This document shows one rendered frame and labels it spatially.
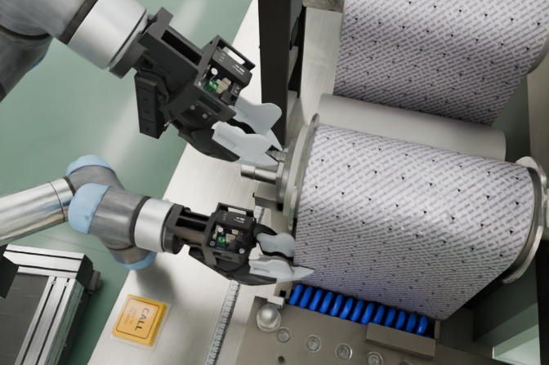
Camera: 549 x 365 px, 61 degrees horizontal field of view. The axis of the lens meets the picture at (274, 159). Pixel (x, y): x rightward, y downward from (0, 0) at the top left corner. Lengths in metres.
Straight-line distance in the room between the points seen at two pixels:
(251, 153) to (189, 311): 0.43
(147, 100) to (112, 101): 1.89
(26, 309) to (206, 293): 0.99
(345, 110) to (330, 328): 0.32
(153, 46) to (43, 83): 2.19
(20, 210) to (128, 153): 1.40
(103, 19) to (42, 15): 0.05
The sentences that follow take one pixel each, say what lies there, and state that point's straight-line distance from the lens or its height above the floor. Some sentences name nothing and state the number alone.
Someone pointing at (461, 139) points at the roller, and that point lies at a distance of 0.67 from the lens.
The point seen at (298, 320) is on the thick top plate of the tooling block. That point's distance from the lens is 0.73.
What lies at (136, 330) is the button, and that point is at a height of 0.92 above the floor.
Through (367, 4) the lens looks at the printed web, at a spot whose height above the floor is 1.37.
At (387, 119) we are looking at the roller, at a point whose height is 1.23.
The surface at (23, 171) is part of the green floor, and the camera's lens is 2.32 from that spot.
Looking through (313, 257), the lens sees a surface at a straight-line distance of 0.64.
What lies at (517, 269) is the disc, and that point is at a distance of 0.56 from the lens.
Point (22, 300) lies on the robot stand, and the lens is 1.79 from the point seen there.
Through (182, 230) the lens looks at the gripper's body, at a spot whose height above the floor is 1.16.
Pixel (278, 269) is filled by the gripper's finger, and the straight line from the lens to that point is 0.66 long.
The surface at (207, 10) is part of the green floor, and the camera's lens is 2.79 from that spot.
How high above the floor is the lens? 1.74
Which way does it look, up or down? 57 degrees down
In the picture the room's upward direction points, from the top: straight up
